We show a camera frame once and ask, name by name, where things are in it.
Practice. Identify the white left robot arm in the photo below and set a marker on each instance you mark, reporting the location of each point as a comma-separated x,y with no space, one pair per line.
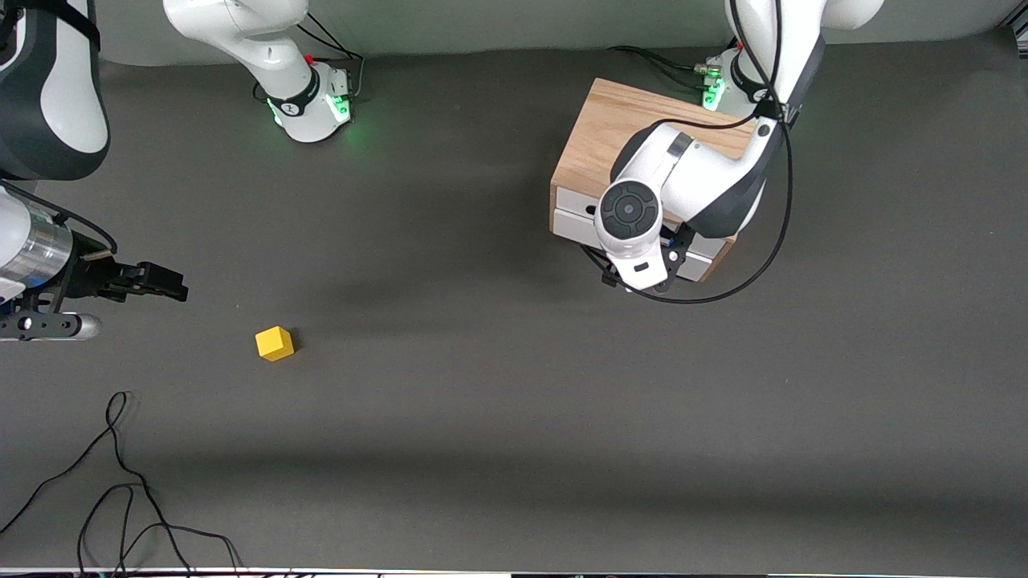
707,177

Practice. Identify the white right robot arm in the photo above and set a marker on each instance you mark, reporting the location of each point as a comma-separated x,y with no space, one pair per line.
257,40

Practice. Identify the yellow cube block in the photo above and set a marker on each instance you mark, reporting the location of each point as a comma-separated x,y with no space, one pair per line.
274,343

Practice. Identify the wooden drawer cabinet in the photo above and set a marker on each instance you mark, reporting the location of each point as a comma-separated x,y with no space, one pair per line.
598,136

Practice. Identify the grey metal frame bar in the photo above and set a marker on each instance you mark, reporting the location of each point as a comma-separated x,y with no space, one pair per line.
1020,40

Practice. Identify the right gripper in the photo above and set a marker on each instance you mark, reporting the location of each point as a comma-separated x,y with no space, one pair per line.
87,275

